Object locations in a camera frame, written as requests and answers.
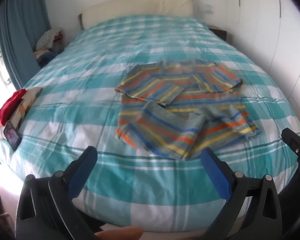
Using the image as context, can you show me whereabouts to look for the black smartphone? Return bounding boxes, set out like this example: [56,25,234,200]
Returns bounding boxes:
[3,121,22,151]

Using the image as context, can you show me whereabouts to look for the folded beige patterned cloth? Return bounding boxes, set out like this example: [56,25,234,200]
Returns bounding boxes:
[9,87,43,132]

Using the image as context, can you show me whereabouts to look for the cream padded headboard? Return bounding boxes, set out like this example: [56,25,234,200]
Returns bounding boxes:
[78,0,193,30]

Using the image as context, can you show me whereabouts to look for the bed with teal plaid cover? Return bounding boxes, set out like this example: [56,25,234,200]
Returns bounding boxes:
[0,15,300,233]

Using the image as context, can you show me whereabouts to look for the wall socket with blue plug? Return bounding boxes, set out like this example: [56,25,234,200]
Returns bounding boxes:
[198,4,214,15]

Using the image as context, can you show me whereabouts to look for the striped knit sweater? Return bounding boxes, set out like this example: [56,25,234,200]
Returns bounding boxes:
[115,59,243,107]

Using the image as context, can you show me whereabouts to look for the red cloth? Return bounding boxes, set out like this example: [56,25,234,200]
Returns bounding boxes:
[0,89,27,127]

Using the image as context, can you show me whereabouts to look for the white wardrobe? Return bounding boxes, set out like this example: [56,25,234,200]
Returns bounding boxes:
[225,0,300,133]

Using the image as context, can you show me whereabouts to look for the striped knit pants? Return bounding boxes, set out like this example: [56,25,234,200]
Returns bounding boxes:
[116,97,262,160]

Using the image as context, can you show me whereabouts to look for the person's left hand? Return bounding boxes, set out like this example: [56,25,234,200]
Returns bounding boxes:
[94,226,143,240]

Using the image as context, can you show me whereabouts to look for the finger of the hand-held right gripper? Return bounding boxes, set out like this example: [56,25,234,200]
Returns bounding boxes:
[281,127,300,173]

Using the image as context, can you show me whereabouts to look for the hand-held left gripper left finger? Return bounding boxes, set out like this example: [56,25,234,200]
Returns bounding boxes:
[15,145,98,240]

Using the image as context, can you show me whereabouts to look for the dark nightstand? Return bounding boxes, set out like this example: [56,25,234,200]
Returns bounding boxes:
[207,25,228,40]

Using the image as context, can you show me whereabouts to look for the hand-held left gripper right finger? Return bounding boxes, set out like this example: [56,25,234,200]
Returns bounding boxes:
[200,147,283,240]

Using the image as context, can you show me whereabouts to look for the blue curtain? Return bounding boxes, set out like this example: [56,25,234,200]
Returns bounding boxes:
[0,0,52,90]

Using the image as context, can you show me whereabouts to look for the pile of clothes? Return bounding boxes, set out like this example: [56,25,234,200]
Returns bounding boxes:
[34,29,65,67]

